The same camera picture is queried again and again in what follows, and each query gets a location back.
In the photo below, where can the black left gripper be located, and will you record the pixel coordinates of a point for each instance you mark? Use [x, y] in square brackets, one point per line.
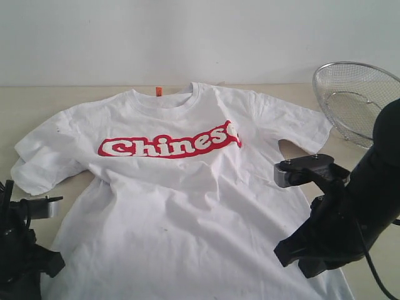
[23, 260]

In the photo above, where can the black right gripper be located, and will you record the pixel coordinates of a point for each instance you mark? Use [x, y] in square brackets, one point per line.
[331, 236]

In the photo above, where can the white t-shirt red lettering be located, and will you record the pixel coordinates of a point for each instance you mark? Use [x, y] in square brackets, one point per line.
[183, 204]

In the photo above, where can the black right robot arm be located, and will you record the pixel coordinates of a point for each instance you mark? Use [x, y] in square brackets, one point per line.
[381, 207]

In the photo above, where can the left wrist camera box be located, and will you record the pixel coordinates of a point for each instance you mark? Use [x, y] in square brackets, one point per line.
[45, 207]

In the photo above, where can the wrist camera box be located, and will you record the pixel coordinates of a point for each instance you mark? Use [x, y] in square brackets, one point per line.
[45, 207]
[287, 175]

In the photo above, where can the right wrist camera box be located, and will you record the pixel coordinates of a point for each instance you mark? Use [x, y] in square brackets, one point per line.
[287, 175]

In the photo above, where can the round wire mesh basket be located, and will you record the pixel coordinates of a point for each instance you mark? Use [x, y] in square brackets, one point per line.
[351, 95]

